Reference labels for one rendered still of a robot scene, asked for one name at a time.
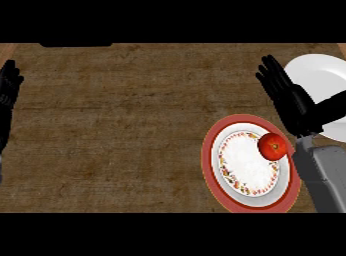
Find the brown placemat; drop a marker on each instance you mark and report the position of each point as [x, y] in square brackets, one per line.
[132, 133]

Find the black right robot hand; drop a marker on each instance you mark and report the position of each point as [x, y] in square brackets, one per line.
[294, 103]

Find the red-rimmed patterned plate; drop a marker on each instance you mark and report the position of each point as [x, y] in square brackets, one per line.
[244, 166]

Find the red tomato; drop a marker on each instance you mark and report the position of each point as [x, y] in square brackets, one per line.
[272, 146]

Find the plain white plate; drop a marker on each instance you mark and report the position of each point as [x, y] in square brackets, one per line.
[338, 83]

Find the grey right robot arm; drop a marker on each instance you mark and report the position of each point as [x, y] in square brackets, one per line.
[328, 176]

